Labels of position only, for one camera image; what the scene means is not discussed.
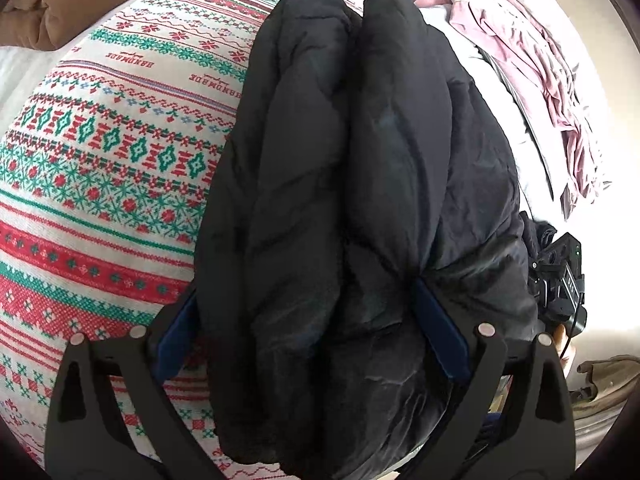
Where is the brown fleece cloth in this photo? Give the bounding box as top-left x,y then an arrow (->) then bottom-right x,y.
0,0 -> 211,52

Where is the white bed mattress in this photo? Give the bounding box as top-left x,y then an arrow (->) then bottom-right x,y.
0,45 -> 76,126

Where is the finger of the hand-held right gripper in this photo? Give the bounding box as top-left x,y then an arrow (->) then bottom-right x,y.
520,211 -> 558,261

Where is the person's right hand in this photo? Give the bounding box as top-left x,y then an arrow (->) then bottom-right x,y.
552,325 -> 571,366

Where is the black puffer jacket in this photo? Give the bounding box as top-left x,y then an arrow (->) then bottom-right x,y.
192,0 -> 541,480

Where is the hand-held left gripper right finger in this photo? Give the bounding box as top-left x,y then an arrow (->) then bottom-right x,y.
414,279 -> 576,480

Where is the pink quilt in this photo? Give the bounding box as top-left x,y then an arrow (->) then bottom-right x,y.
422,0 -> 613,206

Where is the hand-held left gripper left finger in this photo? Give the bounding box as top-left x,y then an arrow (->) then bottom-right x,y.
44,287 -> 216,480

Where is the red green patterned blanket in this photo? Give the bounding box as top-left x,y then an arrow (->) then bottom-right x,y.
0,0 -> 361,480

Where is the olive green garment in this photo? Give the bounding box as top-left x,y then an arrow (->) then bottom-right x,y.
570,355 -> 640,423

